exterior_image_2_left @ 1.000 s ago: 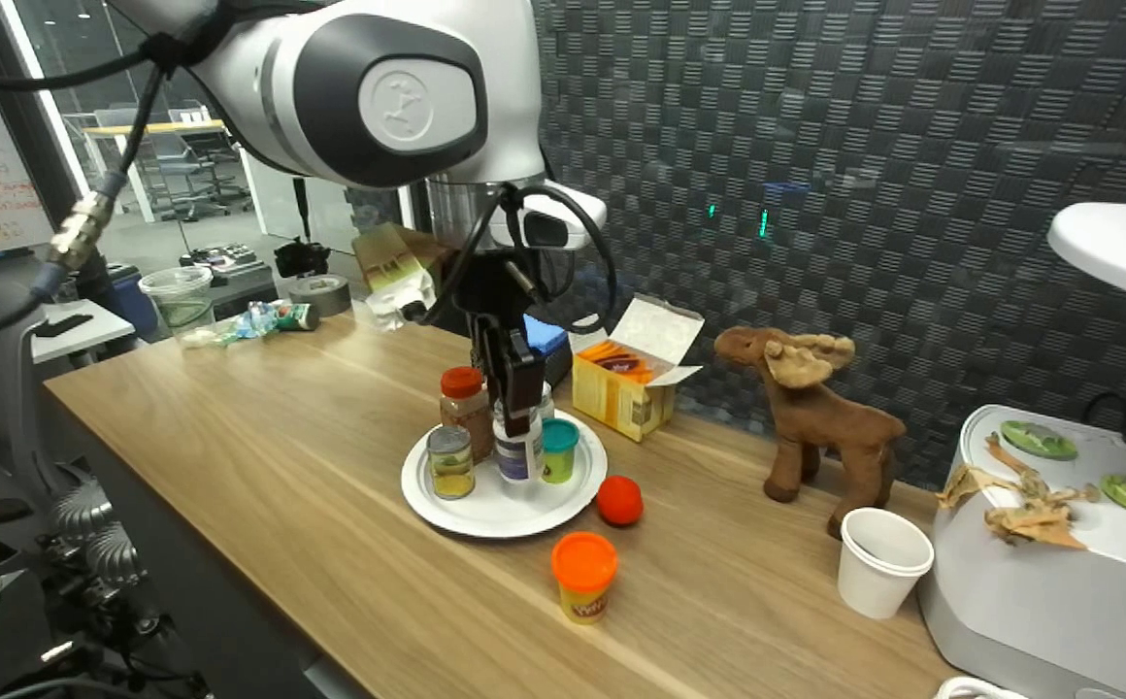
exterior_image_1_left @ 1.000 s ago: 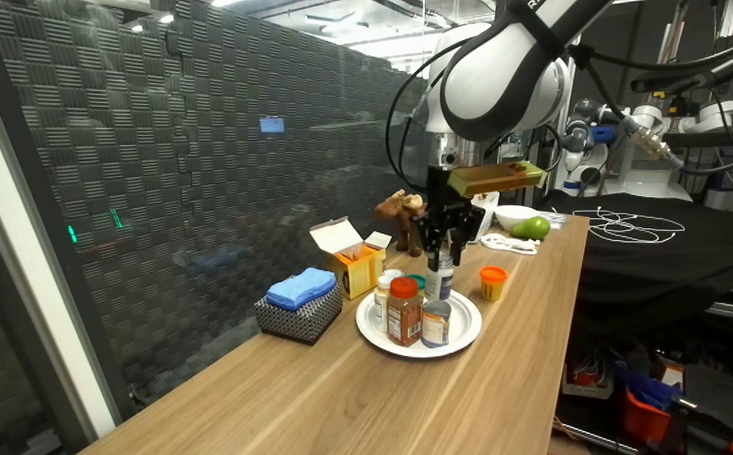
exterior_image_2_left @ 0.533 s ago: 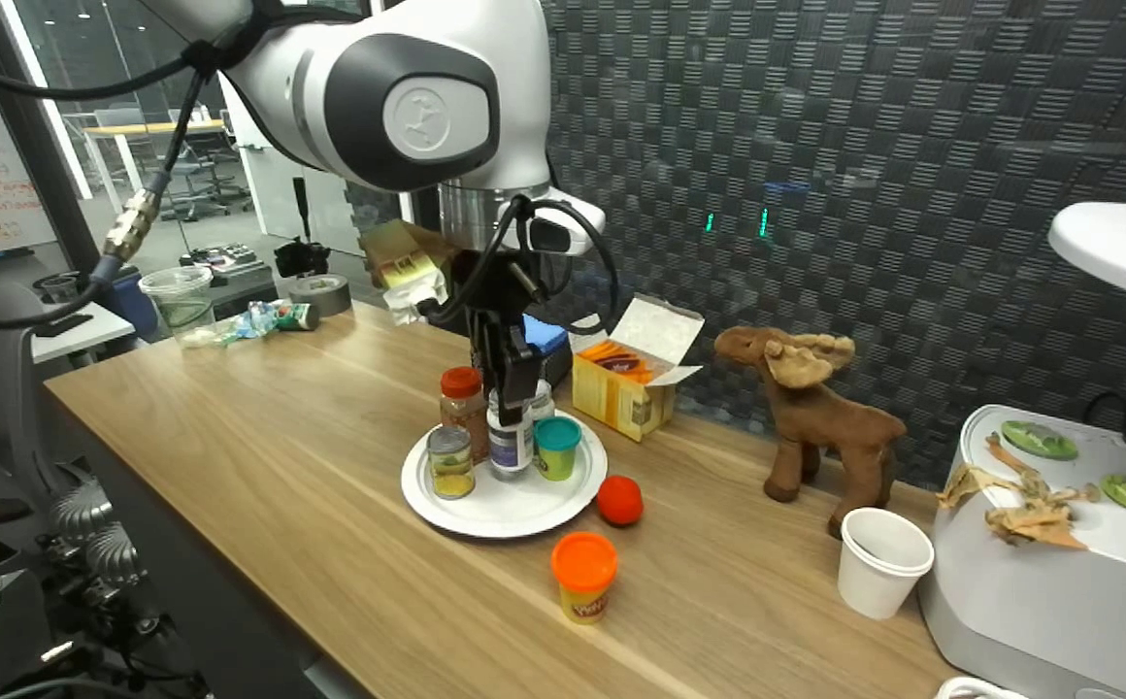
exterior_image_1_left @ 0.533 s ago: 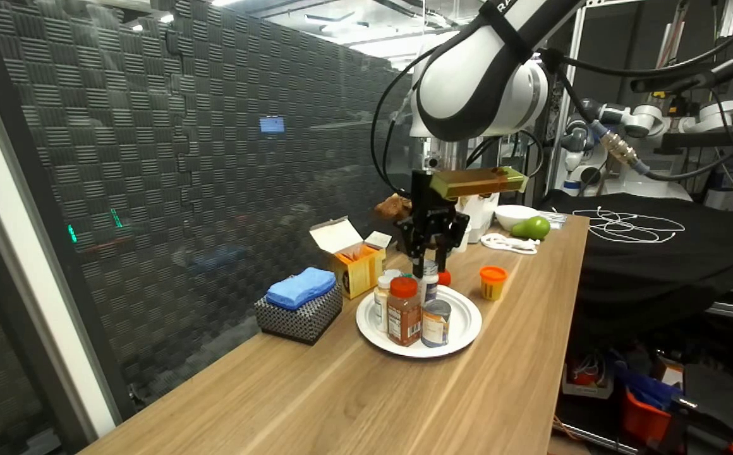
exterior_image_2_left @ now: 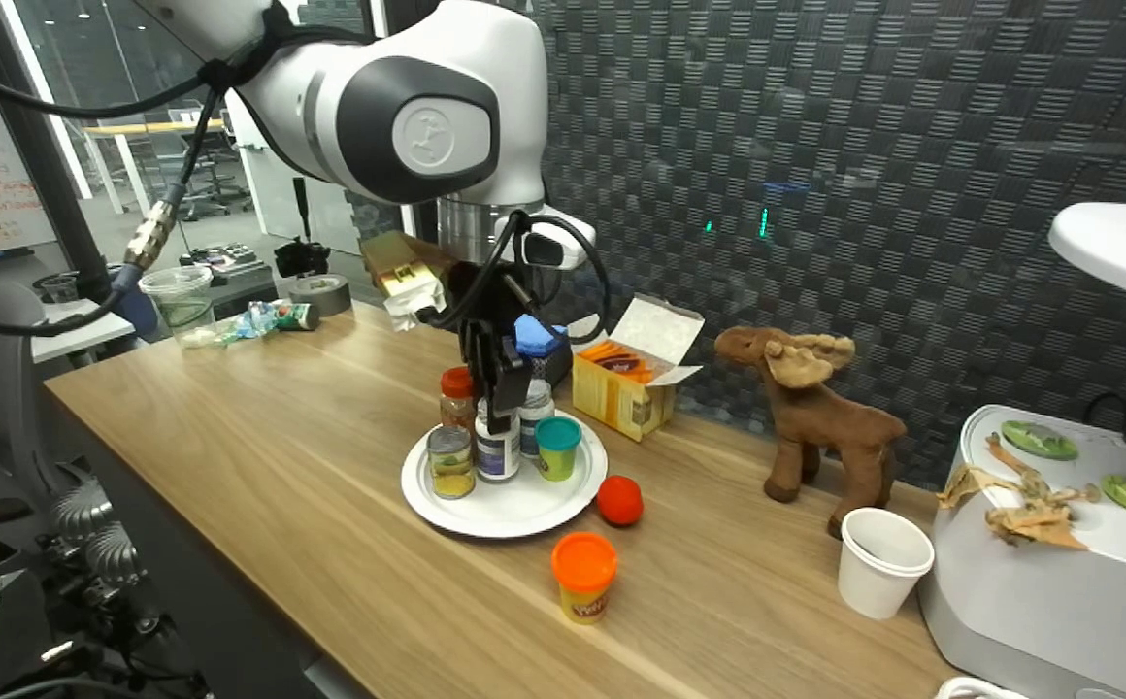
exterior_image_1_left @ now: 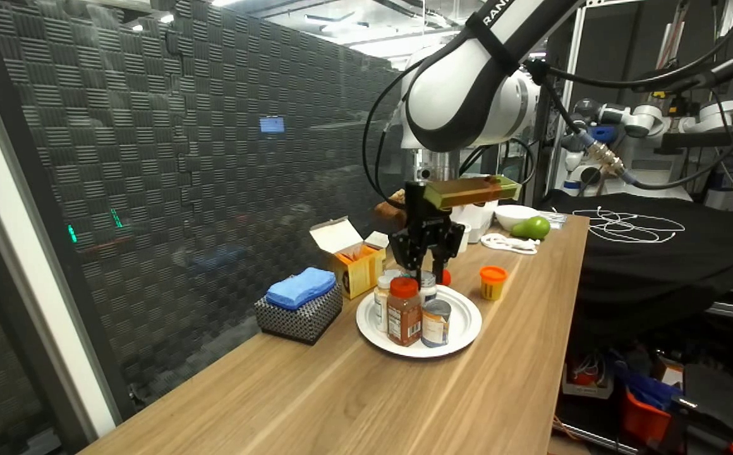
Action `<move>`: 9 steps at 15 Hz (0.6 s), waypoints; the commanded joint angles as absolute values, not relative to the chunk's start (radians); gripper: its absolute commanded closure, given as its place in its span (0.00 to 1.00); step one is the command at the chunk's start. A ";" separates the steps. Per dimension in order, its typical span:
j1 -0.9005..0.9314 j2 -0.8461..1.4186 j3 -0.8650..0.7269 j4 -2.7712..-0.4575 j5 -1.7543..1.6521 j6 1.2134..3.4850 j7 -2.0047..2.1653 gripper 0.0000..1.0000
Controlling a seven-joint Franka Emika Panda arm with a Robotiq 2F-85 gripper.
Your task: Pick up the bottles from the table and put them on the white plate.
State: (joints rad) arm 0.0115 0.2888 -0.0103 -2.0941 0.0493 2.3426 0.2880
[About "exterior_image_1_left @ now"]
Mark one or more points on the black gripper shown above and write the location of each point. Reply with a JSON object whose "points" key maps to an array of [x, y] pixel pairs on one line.
{"points": [[423, 215]]}

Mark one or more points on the brown spice bottle orange cap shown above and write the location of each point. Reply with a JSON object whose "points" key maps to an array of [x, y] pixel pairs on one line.
{"points": [[404, 314]]}

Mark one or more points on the yellow tub orange lid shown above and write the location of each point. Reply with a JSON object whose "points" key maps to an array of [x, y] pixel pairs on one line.
{"points": [[495, 282]]}

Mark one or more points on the small tin can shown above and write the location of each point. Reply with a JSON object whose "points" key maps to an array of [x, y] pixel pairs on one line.
{"points": [[437, 324]]}

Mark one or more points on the white paper plate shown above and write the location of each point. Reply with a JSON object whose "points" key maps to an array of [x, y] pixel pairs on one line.
{"points": [[463, 324]]}

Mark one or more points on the open yellow cardboard box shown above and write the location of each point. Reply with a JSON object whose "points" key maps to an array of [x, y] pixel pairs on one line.
{"points": [[356, 256]]}

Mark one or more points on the white crumpled wrapper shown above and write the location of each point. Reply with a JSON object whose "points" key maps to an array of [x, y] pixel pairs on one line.
{"points": [[510, 245]]}

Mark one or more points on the white bowl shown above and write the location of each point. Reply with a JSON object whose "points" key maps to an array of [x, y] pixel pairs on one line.
{"points": [[514, 214]]}

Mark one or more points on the green pear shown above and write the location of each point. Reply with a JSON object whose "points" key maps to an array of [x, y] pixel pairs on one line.
{"points": [[531, 228]]}

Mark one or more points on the white background machine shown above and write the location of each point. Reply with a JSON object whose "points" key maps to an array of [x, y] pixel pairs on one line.
{"points": [[635, 161]]}

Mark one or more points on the blue plastic item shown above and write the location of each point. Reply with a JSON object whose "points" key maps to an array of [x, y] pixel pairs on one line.
{"points": [[648, 392]]}

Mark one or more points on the red plastic bin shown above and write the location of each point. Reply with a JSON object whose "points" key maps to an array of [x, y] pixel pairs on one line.
{"points": [[645, 419]]}

